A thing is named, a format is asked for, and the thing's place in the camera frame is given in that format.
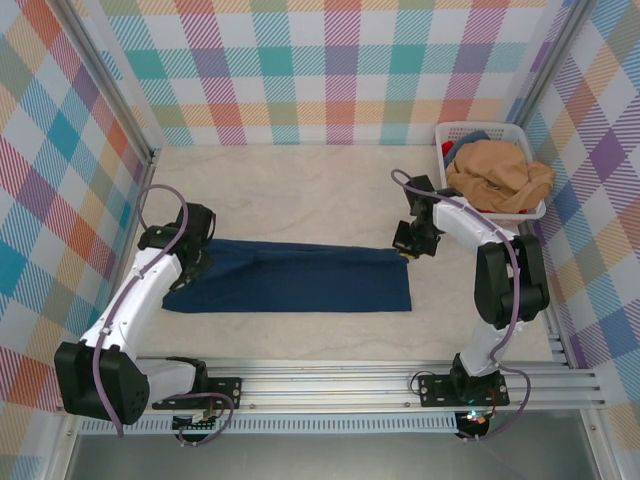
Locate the white plastic laundry basket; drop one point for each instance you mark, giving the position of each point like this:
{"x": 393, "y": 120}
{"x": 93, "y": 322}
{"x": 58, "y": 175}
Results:
{"x": 442, "y": 132}

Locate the navy blue t-shirt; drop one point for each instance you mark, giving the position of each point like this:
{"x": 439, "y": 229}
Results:
{"x": 300, "y": 280}

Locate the aluminium corner post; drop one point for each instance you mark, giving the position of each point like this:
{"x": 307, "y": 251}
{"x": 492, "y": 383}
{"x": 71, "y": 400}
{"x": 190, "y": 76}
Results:
{"x": 107, "y": 80}
{"x": 550, "y": 65}

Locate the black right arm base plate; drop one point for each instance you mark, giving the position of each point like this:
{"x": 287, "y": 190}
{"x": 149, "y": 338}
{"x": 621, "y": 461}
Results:
{"x": 432, "y": 392}

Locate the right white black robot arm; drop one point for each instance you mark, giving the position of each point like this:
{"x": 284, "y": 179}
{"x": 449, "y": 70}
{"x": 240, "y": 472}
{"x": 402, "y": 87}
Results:
{"x": 510, "y": 280}

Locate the grey metal sheet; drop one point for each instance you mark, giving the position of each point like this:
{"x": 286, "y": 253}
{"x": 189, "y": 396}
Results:
{"x": 325, "y": 457}

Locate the medium blue t-shirt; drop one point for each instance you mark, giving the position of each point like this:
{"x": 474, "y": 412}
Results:
{"x": 477, "y": 137}

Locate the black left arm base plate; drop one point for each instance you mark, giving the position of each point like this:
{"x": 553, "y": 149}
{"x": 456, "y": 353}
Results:
{"x": 227, "y": 392}

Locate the aluminium mounting rail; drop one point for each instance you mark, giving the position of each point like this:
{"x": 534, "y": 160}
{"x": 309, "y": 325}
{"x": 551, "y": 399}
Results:
{"x": 325, "y": 387}

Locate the tan t-shirt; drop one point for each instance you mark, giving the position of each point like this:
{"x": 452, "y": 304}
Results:
{"x": 490, "y": 175}

